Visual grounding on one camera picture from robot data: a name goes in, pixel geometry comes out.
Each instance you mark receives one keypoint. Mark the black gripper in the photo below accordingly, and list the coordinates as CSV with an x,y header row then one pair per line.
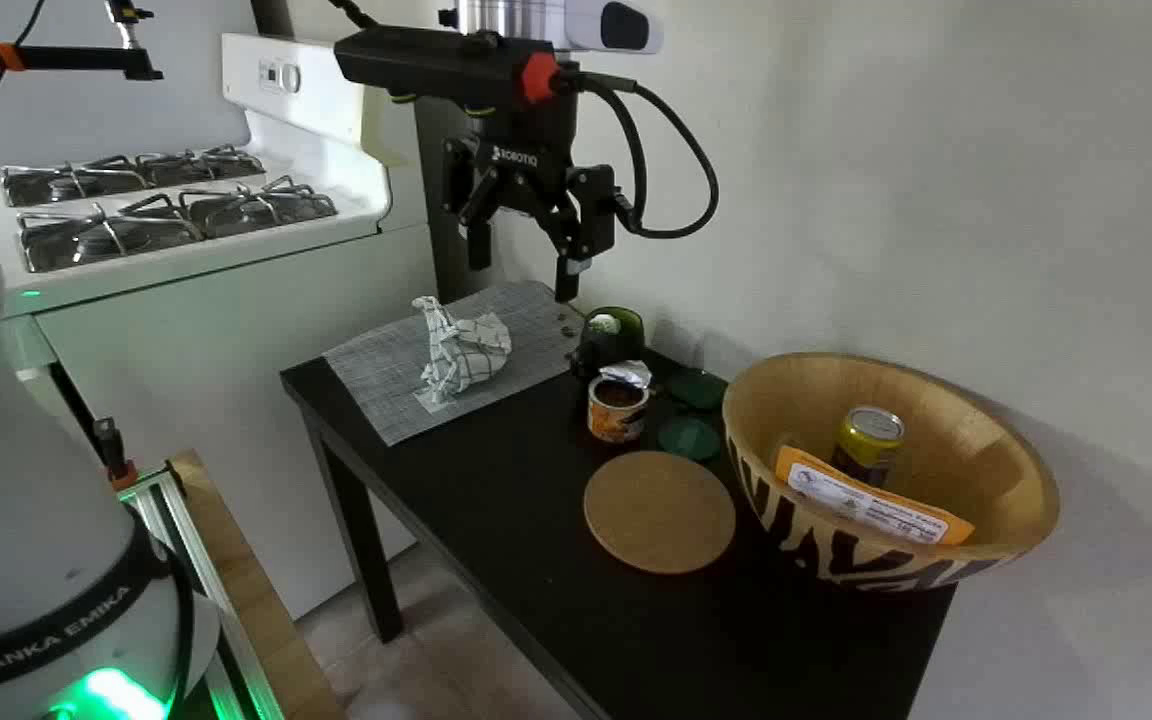
x,y
518,143

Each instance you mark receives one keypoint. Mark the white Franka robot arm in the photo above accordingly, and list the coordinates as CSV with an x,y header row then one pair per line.
x,y
18,532

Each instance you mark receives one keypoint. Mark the dark green lunch box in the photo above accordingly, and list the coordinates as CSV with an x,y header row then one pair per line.
x,y
699,391

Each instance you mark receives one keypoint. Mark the green lunch box lid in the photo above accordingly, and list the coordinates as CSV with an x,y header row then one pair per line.
x,y
689,436

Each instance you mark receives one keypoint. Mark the large wooden bowl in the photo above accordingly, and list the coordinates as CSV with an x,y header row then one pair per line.
x,y
968,493

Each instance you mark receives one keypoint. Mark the crumpled white checked cloth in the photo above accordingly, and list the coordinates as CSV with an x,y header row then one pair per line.
x,y
462,350

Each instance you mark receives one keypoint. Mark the orange patterned cup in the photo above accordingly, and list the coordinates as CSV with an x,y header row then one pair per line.
x,y
618,411

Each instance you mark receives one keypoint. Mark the grey woven placemat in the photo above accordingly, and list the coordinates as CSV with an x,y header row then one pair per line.
x,y
382,381

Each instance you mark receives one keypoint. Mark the black stove burner grate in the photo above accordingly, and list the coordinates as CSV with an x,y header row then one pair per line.
x,y
91,234
56,181
261,202
188,166

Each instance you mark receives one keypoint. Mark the black table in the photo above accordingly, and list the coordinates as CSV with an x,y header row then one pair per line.
x,y
538,532

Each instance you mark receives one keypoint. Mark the round wooden disc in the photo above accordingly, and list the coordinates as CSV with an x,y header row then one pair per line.
x,y
658,514

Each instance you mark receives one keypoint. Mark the white gas stove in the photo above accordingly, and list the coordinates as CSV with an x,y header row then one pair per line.
x,y
202,322

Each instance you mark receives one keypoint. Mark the yellow lidded jar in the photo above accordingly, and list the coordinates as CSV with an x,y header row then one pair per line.
x,y
869,433

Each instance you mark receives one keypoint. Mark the orange labelled packet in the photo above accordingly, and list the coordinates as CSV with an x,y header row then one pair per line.
x,y
869,504

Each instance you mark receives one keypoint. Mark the wooden bench top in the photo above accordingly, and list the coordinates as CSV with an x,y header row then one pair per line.
x,y
249,602

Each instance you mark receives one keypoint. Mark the black stand leg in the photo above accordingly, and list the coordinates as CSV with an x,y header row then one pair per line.
x,y
80,415

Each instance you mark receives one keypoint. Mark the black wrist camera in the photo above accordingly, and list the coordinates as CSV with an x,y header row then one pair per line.
x,y
442,66

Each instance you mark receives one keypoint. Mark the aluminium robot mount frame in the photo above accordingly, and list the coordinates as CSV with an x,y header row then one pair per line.
x,y
188,561

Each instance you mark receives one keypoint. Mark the black camera boom stand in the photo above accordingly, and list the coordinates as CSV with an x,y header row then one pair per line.
x,y
56,57

